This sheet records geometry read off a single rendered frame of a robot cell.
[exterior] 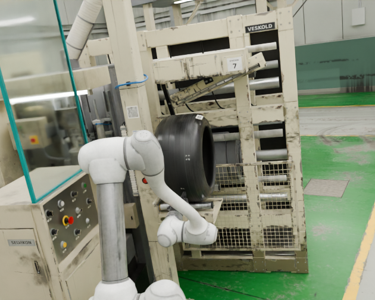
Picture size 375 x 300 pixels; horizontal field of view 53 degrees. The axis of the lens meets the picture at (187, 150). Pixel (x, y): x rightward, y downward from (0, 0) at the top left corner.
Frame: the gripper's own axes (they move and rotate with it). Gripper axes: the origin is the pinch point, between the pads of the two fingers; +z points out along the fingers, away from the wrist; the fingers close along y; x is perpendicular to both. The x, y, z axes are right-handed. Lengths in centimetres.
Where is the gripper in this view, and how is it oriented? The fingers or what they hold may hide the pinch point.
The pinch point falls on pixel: (183, 196)
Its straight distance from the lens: 217.0
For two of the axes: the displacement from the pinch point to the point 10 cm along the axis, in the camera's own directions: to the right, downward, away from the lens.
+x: 1.7, 9.1, 3.8
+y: -9.6, 0.7, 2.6
